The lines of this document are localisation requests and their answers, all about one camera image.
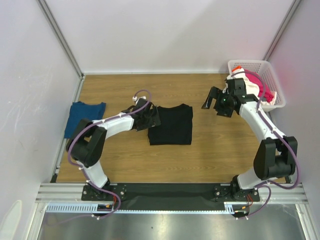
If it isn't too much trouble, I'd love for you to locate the pink t shirt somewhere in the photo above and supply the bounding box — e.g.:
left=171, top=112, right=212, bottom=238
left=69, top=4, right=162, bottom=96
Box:
left=245, top=69, right=277, bottom=105

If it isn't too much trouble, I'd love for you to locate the cream white t shirt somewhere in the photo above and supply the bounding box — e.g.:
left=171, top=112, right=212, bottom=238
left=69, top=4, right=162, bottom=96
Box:
left=226, top=66, right=277, bottom=106

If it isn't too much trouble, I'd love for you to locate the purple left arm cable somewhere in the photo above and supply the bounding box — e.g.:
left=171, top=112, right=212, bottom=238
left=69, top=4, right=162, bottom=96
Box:
left=67, top=89, right=154, bottom=221

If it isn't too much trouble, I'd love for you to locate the black t shirt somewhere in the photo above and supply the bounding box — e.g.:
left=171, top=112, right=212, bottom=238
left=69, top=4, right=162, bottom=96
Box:
left=147, top=103, right=193, bottom=146

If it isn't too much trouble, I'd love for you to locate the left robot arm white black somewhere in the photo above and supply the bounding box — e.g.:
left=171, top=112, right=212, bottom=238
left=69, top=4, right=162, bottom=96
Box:
left=65, top=97, right=161, bottom=200

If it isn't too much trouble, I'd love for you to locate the white plastic basket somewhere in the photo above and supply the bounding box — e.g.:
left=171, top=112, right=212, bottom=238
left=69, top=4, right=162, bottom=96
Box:
left=227, top=59, right=286, bottom=112

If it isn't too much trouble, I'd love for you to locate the aluminium frame rail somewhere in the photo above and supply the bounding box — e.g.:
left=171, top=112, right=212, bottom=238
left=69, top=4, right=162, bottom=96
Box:
left=36, top=183, right=308, bottom=220

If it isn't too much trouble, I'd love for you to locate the orange garment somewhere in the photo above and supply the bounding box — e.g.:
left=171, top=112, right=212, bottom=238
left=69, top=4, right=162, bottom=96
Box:
left=232, top=65, right=244, bottom=74

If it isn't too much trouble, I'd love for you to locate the right aluminium corner post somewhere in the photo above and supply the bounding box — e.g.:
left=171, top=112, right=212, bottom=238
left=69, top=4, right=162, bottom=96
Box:
left=262, top=0, right=304, bottom=61

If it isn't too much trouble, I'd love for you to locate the folded blue t shirt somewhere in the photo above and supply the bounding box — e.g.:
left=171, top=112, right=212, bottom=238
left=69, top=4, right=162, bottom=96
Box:
left=63, top=101, right=107, bottom=139

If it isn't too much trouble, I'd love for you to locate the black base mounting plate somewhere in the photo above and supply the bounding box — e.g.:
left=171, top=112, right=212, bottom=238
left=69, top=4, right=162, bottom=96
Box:
left=81, top=182, right=261, bottom=212

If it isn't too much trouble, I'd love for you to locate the aluminium corner post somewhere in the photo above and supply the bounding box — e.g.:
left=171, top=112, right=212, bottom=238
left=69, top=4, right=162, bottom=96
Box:
left=35, top=0, right=85, bottom=77
left=262, top=0, right=304, bottom=61

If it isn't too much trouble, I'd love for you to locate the left aluminium corner post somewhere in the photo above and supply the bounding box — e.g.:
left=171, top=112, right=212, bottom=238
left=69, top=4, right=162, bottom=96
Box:
left=35, top=0, right=85, bottom=77

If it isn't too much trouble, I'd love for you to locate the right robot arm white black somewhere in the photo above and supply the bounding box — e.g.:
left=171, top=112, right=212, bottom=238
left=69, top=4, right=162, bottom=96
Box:
left=202, top=78, right=300, bottom=201

